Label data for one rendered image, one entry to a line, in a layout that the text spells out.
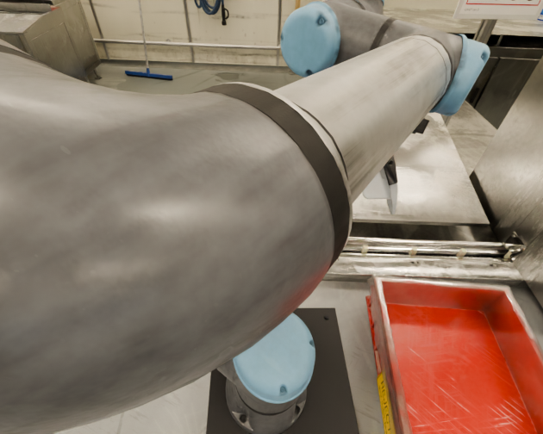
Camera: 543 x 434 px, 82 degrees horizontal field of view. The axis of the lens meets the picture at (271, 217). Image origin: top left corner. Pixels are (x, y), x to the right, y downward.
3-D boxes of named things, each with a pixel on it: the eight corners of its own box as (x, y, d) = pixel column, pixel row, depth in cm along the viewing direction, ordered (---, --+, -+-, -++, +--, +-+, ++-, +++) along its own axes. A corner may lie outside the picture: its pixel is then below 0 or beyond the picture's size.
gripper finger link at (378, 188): (367, 221, 54) (351, 172, 55) (398, 212, 55) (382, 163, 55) (374, 220, 51) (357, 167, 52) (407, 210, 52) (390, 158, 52)
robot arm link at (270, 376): (278, 434, 46) (290, 417, 36) (211, 375, 51) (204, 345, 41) (318, 365, 53) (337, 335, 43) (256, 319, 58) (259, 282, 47)
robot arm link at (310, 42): (371, 22, 30) (405, 9, 37) (277, -4, 34) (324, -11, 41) (348, 100, 36) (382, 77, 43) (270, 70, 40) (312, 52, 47)
